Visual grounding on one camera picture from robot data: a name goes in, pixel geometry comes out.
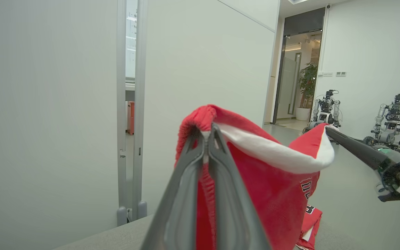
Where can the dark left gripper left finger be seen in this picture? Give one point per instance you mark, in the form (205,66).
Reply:
(181,194)

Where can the green potted plant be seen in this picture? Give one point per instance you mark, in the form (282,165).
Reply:
(307,90)

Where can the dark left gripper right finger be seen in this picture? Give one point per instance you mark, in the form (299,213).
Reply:
(233,201)

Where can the red cabinet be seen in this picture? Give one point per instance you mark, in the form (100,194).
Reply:
(131,118)

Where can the grey background robot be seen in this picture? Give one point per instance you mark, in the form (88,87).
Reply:
(391,121)

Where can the white humanoid robot near door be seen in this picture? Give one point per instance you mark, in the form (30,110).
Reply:
(323,111)

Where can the red white jersey shirt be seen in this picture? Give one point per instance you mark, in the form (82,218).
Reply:
(273,187)

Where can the white wall switch plate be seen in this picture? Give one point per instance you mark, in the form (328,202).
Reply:
(341,73)
(327,74)

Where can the glass door dark frame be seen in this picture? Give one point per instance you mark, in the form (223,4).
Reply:
(299,66)

